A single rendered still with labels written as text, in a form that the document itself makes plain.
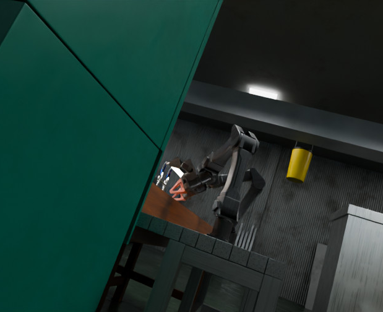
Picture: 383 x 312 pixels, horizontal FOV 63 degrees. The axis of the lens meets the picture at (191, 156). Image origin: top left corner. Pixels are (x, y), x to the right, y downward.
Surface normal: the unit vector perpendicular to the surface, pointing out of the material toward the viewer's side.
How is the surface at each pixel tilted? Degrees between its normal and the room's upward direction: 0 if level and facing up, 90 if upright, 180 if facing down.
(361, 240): 90
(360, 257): 90
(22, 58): 90
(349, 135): 90
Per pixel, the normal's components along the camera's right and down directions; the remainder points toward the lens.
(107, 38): 0.92, 0.26
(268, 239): -0.16, -0.30
